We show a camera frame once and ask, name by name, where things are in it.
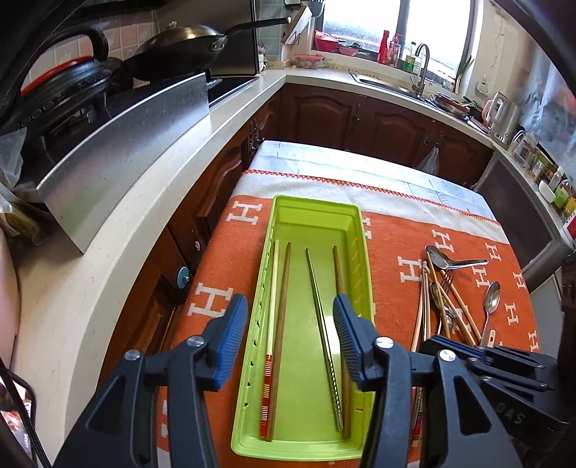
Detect large metal soup spoon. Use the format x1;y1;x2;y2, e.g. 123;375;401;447
425;245;490;272

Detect white blue printed tablecloth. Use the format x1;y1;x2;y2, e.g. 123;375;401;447
249;140;496;221

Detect metal chopstick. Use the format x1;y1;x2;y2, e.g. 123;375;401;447
305;247;345;433

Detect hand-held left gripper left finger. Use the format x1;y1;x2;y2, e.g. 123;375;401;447
53;294;249;468

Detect brown wooden chopstick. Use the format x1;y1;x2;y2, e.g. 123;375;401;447
332;245;352;441
265;242;292;442

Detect orange printed blanket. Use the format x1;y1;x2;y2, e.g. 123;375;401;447
153;170;541;468

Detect black stove top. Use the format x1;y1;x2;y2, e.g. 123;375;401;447
207;76;259;106

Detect white kitchen counter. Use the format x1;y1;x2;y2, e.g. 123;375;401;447
13;67;500;451

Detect steel electric kettle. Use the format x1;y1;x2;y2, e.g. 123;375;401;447
488;92;523;145

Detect stainless steel appliance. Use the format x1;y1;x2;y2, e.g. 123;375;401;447
474;153;573;293

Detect glass jar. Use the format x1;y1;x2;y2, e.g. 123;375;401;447
510;130;539;165

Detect black wok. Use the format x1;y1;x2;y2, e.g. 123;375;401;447
123;17;293;82

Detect small metal spoon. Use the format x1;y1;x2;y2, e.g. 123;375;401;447
479;281;501;347

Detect stack of dishes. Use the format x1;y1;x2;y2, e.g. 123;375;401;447
432;92;478;120

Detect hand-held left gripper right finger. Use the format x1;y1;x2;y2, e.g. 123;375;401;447
332;293;519;468

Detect light wooden chopstick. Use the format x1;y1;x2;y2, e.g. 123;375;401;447
409;261;428;448
423;269;433;345
442;271;482;345
427;260;477;346

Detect black pot with arched handle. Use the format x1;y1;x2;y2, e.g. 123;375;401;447
20;27;113;136

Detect white chopstick red striped end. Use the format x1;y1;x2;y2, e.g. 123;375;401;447
258;240;280;439

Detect green plastic utensil tray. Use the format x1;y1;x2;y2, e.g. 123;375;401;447
230;194;376;460

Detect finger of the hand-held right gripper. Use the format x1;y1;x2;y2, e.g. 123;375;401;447
420;334;557;374
465;360;552;399

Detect row of spice jars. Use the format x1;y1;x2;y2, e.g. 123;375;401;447
531;153;576;219

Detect crumpled clear plastic bag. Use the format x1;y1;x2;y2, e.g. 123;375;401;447
0;130;28;235

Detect brown wooden base cabinets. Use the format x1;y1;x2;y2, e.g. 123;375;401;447
99;83;496;361

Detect metal fork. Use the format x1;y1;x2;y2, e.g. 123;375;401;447
438;270;456;316

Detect black cable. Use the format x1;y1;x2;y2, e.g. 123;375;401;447
0;360;51;468

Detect steel sink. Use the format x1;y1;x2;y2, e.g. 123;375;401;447
351;72;433;97

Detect steel sink faucet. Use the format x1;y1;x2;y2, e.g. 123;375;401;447
410;44;431;96

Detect white board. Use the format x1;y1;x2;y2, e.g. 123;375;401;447
281;6;314;46

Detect medium metal spoon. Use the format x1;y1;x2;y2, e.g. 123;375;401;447
429;283;451;336

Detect kitchen window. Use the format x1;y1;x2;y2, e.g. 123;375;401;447
321;0;473;59

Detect hanging clear plastic bag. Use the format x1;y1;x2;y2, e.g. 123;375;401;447
416;145;440;176

